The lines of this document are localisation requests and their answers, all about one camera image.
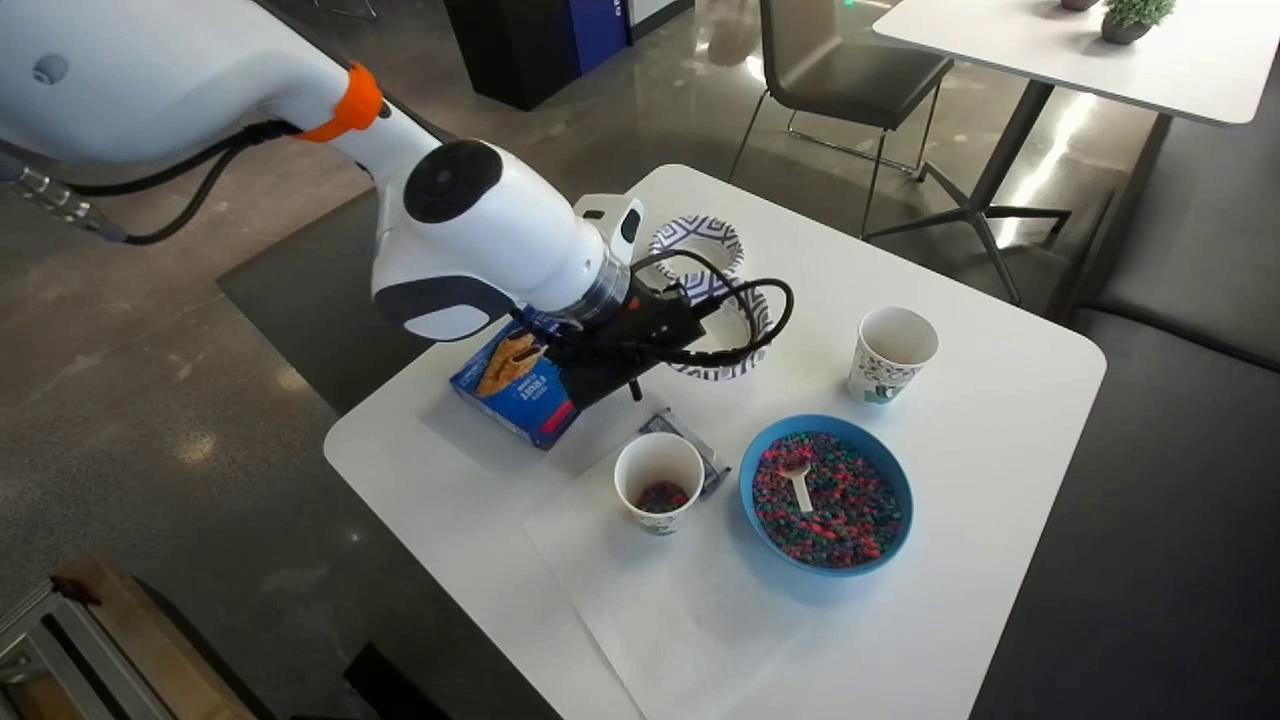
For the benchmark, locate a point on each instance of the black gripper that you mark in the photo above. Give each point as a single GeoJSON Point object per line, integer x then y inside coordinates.
{"type": "Point", "coordinates": [612, 343]}

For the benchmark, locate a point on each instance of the small colourful cereal pile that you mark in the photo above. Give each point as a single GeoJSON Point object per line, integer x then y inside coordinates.
{"type": "Point", "coordinates": [662, 493]}

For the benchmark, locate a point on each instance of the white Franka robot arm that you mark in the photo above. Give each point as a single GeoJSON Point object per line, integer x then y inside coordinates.
{"type": "Point", "coordinates": [481, 224]}

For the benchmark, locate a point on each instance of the plain white paper cup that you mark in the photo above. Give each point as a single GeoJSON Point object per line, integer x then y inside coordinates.
{"type": "Point", "coordinates": [640, 460]}

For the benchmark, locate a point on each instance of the blue plastic bowl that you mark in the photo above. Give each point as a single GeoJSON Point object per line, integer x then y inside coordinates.
{"type": "Point", "coordinates": [763, 540]}

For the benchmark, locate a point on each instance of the coffee print paper cup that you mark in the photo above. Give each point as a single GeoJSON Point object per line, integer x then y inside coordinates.
{"type": "Point", "coordinates": [888, 354]}

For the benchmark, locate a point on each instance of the large colourful cereal pile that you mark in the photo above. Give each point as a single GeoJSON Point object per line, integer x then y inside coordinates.
{"type": "Point", "coordinates": [840, 514]}

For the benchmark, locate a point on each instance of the blue cracker box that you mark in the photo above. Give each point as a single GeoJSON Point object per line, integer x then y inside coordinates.
{"type": "Point", "coordinates": [513, 384]}

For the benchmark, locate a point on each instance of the small dark packet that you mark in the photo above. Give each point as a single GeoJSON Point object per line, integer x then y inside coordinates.
{"type": "Point", "coordinates": [718, 475]}

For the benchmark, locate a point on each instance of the white plastic scoop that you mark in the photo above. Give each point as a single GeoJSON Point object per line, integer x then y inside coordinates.
{"type": "Point", "coordinates": [798, 490]}

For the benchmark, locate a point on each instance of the dark floor mat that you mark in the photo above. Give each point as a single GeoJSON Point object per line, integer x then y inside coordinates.
{"type": "Point", "coordinates": [306, 320]}

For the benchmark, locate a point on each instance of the black and blue cabinet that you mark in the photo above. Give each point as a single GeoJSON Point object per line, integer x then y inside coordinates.
{"type": "Point", "coordinates": [522, 44]}

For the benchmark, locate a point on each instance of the white paper sheet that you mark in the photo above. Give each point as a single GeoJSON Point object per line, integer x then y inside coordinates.
{"type": "Point", "coordinates": [722, 642]}

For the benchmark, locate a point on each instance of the grey chair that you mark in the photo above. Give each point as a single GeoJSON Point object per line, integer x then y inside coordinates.
{"type": "Point", "coordinates": [855, 66]}

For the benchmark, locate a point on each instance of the black table base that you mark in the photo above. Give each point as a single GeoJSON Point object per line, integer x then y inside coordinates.
{"type": "Point", "coordinates": [392, 685]}

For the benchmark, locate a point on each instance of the wooden crate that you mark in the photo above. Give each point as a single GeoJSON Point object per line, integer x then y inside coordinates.
{"type": "Point", "coordinates": [146, 642]}

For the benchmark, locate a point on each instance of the dark grey bench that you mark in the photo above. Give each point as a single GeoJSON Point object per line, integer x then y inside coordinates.
{"type": "Point", "coordinates": [1173, 465]}

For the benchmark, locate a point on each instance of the green potted plant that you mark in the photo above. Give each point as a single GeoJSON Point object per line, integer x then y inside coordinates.
{"type": "Point", "coordinates": [1135, 18]}

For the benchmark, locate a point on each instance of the white side table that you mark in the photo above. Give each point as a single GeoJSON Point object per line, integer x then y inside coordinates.
{"type": "Point", "coordinates": [1173, 62]}

